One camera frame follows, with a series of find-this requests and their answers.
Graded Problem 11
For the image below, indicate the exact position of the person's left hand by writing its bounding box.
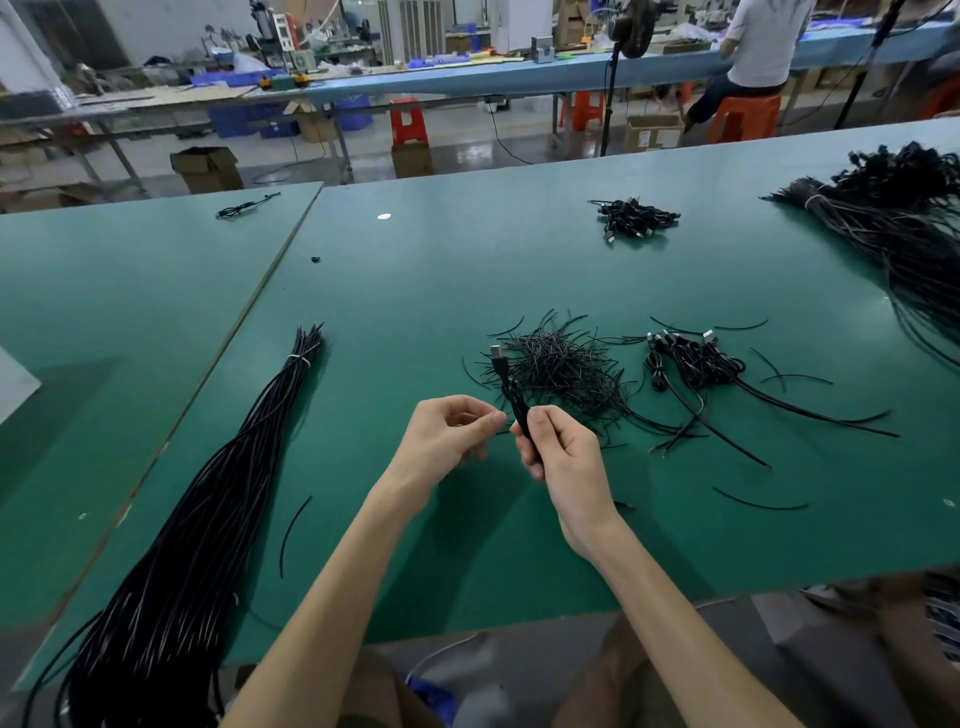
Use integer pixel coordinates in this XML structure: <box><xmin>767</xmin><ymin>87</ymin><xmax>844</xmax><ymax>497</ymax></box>
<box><xmin>375</xmin><ymin>394</ymin><xmax>512</xmax><ymax>522</ymax></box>

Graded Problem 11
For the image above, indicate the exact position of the long black cable bundle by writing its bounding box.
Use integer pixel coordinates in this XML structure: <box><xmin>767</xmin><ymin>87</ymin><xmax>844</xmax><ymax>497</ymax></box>
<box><xmin>22</xmin><ymin>325</ymin><xmax>329</xmax><ymax>728</ymax></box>

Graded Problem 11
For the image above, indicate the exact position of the long blue workbench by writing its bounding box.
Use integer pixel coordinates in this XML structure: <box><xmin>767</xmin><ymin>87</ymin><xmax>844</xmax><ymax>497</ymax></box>
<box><xmin>247</xmin><ymin>27</ymin><xmax>960</xmax><ymax>107</ymax></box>

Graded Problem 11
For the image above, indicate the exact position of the blue plastic item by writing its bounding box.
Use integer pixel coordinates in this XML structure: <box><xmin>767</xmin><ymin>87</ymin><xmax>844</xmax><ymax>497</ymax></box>
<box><xmin>408</xmin><ymin>679</ymin><xmax>459</xmax><ymax>728</ymax></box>

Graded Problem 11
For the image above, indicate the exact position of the large white box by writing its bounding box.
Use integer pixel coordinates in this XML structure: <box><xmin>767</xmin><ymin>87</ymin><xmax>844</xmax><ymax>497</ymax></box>
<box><xmin>0</xmin><ymin>348</ymin><xmax>42</xmax><ymax>426</ymax></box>

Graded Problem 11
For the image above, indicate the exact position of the open cardboard box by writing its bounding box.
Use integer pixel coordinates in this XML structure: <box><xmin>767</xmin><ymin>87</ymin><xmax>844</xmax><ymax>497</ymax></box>
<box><xmin>169</xmin><ymin>145</ymin><xmax>243</xmax><ymax>195</ymax></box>

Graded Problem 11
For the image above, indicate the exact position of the pile of black wire ties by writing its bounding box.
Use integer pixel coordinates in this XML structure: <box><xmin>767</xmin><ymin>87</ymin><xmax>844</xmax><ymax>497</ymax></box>
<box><xmin>462</xmin><ymin>310</ymin><xmax>692</xmax><ymax>449</ymax></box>

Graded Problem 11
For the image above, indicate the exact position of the person's right leg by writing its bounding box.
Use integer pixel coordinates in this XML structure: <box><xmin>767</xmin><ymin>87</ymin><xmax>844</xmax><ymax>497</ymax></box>
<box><xmin>870</xmin><ymin>573</ymin><xmax>960</xmax><ymax>728</ymax></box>

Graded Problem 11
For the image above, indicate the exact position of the black tripod stand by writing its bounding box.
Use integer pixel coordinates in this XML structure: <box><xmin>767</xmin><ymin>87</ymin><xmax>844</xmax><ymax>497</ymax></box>
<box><xmin>832</xmin><ymin>0</ymin><xmax>911</xmax><ymax>131</ymax></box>

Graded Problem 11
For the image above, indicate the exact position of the black fan on stand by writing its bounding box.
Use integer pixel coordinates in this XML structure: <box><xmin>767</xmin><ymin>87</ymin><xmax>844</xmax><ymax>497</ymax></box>
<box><xmin>597</xmin><ymin>0</ymin><xmax>659</xmax><ymax>158</ymax></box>

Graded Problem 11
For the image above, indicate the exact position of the person's right forearm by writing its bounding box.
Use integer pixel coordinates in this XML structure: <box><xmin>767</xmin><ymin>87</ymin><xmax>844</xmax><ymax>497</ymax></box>
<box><xmin>588</xmin><ymin>525</ymin><xmax>804</xmax><ymax>728</ymax></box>

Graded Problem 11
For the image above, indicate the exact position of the small pile of knotted cables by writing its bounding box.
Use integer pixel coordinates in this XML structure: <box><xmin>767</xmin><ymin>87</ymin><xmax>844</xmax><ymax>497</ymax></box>
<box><xmin>588</xmin><ymin>198</ymin><xmax>681</xmax><ymax>246</ymax></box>

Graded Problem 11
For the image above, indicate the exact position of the red plastic stool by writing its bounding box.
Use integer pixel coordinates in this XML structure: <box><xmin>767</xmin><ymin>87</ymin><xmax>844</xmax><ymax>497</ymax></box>
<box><xmin>388</xmin><ymin>99</ymin><xmax>431</xmax><ymax>149</ymax></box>

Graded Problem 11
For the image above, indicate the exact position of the orange plastic stool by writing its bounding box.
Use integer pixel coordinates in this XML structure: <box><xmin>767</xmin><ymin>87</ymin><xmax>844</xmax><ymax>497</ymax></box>
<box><xmin>567</xmin><ymin>90</ymin><xmax>605</xmax><ymax>134</ymax></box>
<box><xmin>705</xmin><ymin>94</ymin><xmax>783</xmax><ymax>146</ymax></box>
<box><xmin>918</xmin><ymin>75</ymin><xmax>960</xmax><ymax>122</ymax></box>

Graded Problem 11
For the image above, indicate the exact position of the small cardboard box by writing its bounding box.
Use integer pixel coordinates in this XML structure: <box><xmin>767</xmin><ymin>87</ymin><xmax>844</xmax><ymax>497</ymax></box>
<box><xmin>391</xmin><ymin>142</ymin><xmax>435</xmax><ymax>180</ymax></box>

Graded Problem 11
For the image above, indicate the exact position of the person's left forearm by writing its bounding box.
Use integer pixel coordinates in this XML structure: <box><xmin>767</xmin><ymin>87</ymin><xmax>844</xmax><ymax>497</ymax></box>
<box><xmin>220</xmin><ymin>487</ymin><xmax>429</xmax><ymax>728</ymax></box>

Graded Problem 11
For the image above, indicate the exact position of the person's right hand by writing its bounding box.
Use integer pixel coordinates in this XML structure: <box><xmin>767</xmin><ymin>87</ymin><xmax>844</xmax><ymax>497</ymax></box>
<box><xmin>510</xmin><ymin>405</ymin><xmax>638</xmax><ymax>563</ymax></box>

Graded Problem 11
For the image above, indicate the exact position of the small cable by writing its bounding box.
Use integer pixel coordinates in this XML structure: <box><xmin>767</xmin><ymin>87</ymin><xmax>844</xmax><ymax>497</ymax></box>
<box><xmin>214</xmin><ymin>192</ymin><xmax>282</xmax><ymax>222</ymax></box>

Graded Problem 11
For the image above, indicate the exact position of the large heap of black cables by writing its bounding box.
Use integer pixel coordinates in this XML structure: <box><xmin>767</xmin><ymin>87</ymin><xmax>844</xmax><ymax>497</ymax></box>
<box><xmin>765</xmin><ymin>141</ymin><xmax>960</xmax><ymax>374</ymax></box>

